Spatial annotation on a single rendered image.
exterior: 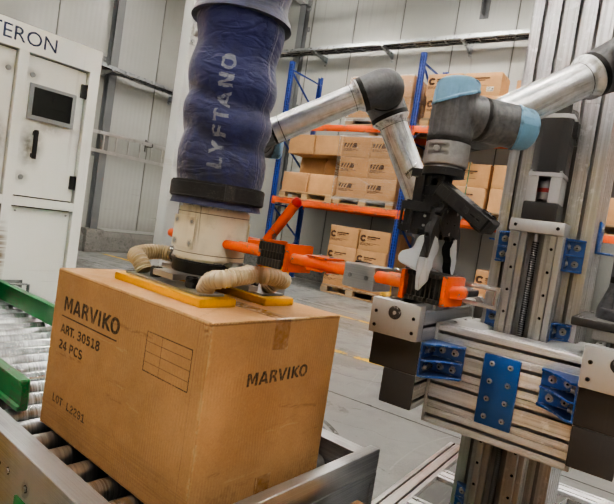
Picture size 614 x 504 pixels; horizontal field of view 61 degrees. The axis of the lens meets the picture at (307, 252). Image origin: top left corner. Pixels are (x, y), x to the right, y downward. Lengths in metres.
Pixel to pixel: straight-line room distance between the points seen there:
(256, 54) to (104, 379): 0.80
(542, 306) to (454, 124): 0.70
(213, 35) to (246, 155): 0.27
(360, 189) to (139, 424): 8.23
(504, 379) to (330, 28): 11.17
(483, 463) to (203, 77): 1.23
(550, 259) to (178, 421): 0.98
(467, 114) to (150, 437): 0.85
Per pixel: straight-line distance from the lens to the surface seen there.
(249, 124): 1.22
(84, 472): 1.34
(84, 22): 11.22
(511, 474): 1.58
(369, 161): 9.19
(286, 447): 1.25
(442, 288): 0.87
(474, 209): 0.88
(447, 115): 0.92
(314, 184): 9.76
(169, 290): 1.18
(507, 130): 0.97
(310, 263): 1.03
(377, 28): 11.57
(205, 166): 1.20
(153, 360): 1.12
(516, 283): 1.51
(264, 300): 1.22
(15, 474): 1.36
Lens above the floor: 1.15
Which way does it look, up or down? 3 degrees down
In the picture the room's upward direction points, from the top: 9 degrees clockwise
